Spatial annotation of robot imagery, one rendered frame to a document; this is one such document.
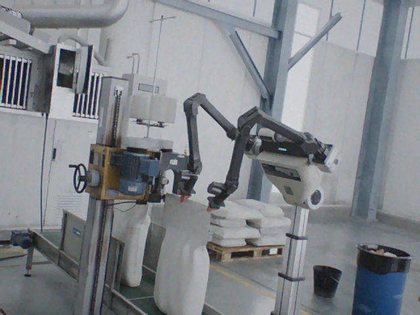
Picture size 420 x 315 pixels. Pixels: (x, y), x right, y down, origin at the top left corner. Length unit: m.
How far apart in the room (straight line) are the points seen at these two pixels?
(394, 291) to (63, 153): 3.69
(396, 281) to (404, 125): 7.06
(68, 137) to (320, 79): 5.97
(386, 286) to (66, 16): 4.04
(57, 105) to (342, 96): 7.04
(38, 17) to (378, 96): 8.00
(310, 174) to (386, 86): 8.77
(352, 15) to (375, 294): 7.44
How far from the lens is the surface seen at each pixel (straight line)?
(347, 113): 11.02
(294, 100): 9.74
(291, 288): 3.13
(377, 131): 11.44
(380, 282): 4.64
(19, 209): 5.73
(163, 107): 2.89
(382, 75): 11.61
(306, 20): 9.99
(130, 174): 2.83
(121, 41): 6.39
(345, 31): 10.91
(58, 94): 5.18
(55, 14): 5.49
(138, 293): 3.42
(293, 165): 2.79
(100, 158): 3.02
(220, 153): 8.59
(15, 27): 5.32
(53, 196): 5.82
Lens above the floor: 1.52
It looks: 3 degrees down
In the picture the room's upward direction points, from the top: 8 degrees clockwise
